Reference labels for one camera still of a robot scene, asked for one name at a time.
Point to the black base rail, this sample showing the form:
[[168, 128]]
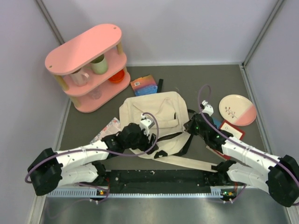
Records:
[[160, 181]]

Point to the green mug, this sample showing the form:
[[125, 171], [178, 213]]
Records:
[[99, 65]]

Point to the pink three-tier shelf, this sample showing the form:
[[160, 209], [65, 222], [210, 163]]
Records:
[[103, 39]]

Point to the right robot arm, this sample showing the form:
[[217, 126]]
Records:
[[277, 176]]

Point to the blue wallet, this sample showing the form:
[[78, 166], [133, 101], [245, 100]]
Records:
[[216, 122]]

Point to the pink cream plate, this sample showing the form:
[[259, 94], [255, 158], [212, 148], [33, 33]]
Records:
[[237, 110]]

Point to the blue orange book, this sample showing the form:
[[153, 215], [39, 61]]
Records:
[[144, 85]]

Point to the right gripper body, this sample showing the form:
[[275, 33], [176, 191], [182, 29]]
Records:
[[193, 128]]

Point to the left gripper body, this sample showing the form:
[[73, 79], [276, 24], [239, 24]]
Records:
[[141, 142]]

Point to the red cream book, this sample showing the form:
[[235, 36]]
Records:
[[235, 131]]

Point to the cream canvas backpack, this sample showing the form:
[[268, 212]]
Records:
[[170, 111]]

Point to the clear glass cup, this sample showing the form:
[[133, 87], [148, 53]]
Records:
[[95, 93]]

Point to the orange bowl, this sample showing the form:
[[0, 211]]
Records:
[[118, 77]]

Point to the floral cover book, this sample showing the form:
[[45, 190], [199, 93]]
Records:
[[111, 128]]

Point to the grey cable duct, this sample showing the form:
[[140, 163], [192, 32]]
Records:
[[97, 194]]

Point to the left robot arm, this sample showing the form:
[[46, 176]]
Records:
[[82, 165]]

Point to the pink mug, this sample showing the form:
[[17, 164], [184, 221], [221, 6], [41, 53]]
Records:
[[80, 77]]

